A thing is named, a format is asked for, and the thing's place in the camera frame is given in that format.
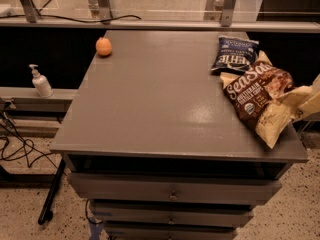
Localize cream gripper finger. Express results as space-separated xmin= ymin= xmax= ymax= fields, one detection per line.
xmin=278 ymin=86 xmax=312 ymax=108
xmin=294 ymin=94 xmax=320 ymax=121

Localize brown SeaSalt tortilla chip bag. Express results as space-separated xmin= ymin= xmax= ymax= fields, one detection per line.
xmin=220 ymin=51 xmax=298 ymax=148

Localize blue Kettle chip bag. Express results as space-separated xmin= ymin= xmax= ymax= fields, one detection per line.
xmin=211 ymin=36 xmax=259 ymax=74

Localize grey drawer cabinet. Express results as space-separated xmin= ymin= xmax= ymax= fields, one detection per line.
xmin=49 ymin=29 xmax=310 ymax=240

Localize orange fruit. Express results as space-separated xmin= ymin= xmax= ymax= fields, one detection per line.
xmin=96 ymin=38 xmax=112 ymax=56

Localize middle drawer with knob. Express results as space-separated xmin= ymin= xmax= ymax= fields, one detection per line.
xmin=90 ymin=200 xmax=253 ymax=228

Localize drawer with knob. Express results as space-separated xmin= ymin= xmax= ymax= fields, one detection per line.
xmin=90 ymin=200 xmax=253 ymax=228
xmin=68 ymin=173 xmax=281 ymax=205

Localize top drawer with knob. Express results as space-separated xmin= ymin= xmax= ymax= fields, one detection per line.
xmin=68 ymin=173 xmax=281 ymax=205

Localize bottom drawer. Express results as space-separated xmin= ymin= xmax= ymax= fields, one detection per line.
xmin=105 ymin=222 xmax=236 ymax=240

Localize white pump soap bottle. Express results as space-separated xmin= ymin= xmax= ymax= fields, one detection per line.
xmin=29 ymin=64 xmax=53 ymax=98

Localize black metal stand leg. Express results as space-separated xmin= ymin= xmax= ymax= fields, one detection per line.
xmin=38 ymin=160 xmax=66 ymax=225

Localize black cable on ledge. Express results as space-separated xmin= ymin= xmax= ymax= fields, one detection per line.
xmin=0 ymin=13 xmax=142 ymax=24

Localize black floor cables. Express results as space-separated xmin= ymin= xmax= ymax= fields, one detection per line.
xmin=0 ymin=98 xmax=59 ymax=169

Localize metal window frame rail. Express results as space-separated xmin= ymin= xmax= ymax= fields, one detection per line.
xmin=0 ymin=0 xmax=320 ymax=34

